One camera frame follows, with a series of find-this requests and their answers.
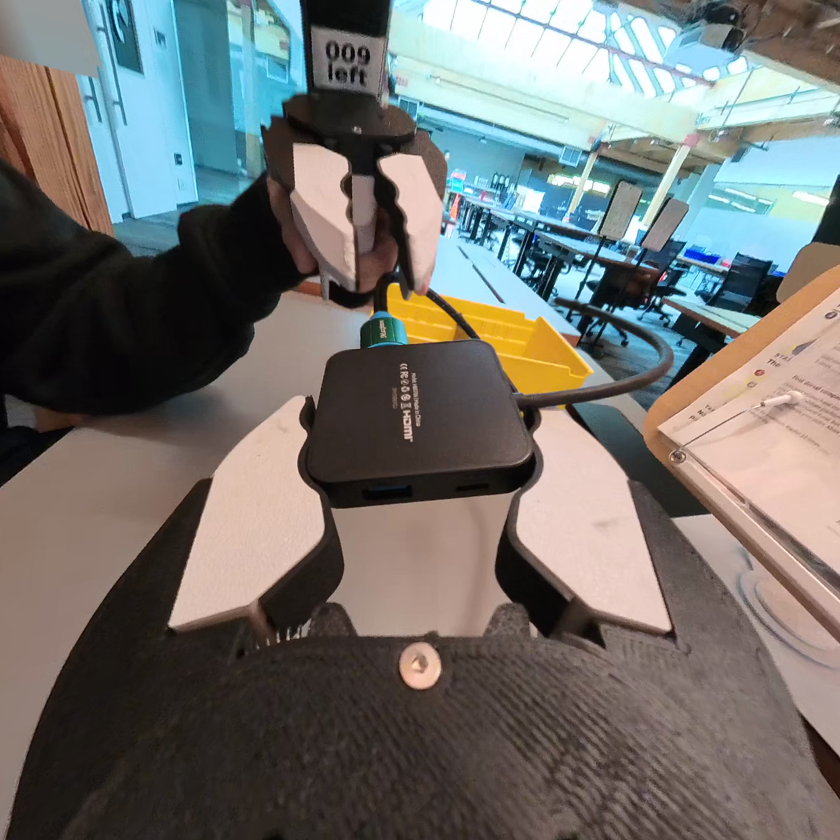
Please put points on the white ceiling projector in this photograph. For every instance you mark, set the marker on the white ceiling projector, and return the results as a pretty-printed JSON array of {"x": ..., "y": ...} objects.
[{"x": 705, "y": 43}]

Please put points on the beige board stand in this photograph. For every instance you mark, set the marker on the beige board stand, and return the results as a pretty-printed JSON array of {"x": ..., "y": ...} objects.
[{"x": 814, "y": 272}]

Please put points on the sign board on stand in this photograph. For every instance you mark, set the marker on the sign board on stand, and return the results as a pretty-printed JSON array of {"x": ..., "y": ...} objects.
[
  {"x": 620, "y": 210},
  {"x": 664, "y": 224}
]

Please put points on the white door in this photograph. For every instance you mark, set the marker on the white door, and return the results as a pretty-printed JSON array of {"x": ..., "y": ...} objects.
[{"x": 151, "y": 131}]

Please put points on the yellow plastic bin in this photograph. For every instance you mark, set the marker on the yellow plastic bin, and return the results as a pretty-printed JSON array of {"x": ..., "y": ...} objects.
[{"x": 525, "y": 354}]

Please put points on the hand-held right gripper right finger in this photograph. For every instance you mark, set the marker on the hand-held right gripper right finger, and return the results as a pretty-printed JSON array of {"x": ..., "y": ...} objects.
[{"x": 590, "y": 538}]

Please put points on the wooden document stand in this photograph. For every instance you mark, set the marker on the wooden document stand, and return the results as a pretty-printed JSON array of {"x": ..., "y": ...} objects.
[{"x": 722, "y": 375}]

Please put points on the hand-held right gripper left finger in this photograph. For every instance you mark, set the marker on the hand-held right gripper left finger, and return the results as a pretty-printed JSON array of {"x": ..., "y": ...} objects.
[{"x": 256, "y": 525}]

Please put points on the black office chair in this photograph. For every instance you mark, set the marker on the black office chair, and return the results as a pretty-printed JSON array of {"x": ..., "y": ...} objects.
[{"x": 741, "y": 279}]

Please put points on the black square usb hub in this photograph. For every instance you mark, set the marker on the black square usb hub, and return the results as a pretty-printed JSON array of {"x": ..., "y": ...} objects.
[{"x": 459, "y": 420}]

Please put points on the printed instruction sheet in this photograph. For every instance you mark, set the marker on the printed instruction sheet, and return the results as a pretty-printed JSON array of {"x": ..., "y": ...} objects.
[{"x": 774, "y": 472}]

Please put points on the person's left hand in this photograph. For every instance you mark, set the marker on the person's left hand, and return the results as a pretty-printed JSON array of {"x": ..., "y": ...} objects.
[{"x": 292, "y": 236}]

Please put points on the wooden post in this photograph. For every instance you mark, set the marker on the wooden post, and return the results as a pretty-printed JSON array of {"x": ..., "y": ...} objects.
[{"x": 52, "y": 144}]

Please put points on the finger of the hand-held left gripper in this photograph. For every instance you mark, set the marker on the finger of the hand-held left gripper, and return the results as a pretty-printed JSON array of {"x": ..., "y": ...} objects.
[
  {"x": 325, "y": 203},
  {"x": 420, "y": 210}
]

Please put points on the person's left forearm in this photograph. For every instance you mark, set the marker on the person's left forearm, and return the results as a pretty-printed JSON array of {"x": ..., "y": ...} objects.
[{"x": 131, "y": 315}]

